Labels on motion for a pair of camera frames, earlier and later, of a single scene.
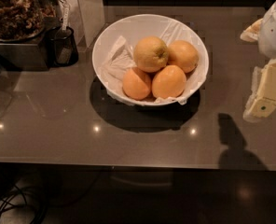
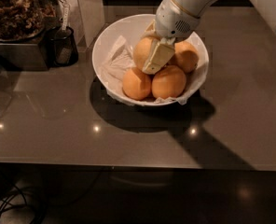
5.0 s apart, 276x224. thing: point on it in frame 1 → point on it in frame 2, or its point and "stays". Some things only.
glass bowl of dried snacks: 19,13 stays
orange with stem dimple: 150,54 stays
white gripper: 274,28 → 172,19
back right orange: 182,54 stays
